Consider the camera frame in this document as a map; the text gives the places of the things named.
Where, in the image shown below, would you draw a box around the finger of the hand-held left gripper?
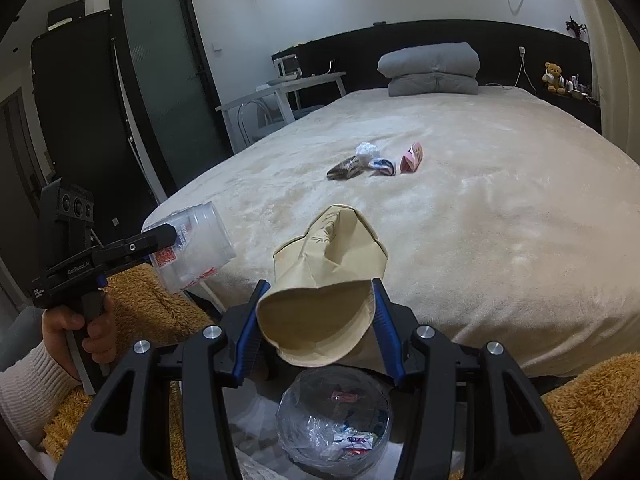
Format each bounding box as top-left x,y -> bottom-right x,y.
101,222 -> 177,262

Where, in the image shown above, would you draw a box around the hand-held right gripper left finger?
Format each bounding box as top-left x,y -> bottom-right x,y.
52,280 -> 273,480

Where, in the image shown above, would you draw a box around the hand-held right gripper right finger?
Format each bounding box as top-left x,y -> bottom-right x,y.
370,277 -> 581,480

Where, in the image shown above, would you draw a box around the clear plastic cup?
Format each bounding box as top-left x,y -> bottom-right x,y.
141,201 -> 237,295

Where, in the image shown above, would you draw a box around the beige paper bag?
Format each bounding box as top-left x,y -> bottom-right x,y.
256,204 -> 388,367

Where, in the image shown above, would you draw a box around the bin with clear liner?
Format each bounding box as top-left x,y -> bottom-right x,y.
276,365 -> 393,476

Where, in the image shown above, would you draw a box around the dark brown wrapper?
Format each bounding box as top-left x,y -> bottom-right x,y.
326,156 -> 368,181

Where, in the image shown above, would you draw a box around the pink snack packet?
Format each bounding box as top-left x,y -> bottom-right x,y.
400,143 -> 423,173

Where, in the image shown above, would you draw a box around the person's left forearm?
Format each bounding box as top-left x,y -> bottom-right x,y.
0,342 -> 83,448

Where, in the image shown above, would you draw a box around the person's left hand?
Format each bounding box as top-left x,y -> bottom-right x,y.
41,292 -> 118,381

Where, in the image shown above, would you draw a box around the orange shaggy rug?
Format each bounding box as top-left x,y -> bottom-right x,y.
40,262 -> 640,480

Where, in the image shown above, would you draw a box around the black board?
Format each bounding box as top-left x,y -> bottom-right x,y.
31,10 -> 156,241

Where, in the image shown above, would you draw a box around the bed with cream blanket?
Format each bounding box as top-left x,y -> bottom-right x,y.
141,85 -> 640,378

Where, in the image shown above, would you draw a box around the frosted glass door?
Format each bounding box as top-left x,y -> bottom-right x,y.
107,0 -> 233,206

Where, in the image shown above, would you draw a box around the grey chair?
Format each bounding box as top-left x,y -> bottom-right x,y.
237,97 -> 296,146

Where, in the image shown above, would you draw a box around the white desk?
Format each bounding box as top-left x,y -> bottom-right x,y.
215,71 -> 347,153

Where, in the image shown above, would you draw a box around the white desktop appliance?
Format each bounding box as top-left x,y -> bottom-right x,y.
272,55 -> 303,80

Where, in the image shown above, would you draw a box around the grey pillows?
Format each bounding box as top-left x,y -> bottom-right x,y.
377,41 -> 482,97

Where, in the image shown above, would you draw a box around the brown teddy bear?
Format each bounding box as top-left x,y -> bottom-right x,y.
542,61 -> 566,93

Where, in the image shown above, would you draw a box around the cluster of small bottles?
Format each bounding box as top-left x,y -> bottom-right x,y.
565,74 -> 596,101

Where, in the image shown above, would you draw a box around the black headboard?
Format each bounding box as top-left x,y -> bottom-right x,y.
271,19 -> 601,133

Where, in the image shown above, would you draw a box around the cream curtain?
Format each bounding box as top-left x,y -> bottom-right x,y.
570,0 -> 640,161

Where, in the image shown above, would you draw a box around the white charger cable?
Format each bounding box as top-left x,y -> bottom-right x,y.
482,55 -> 538,96

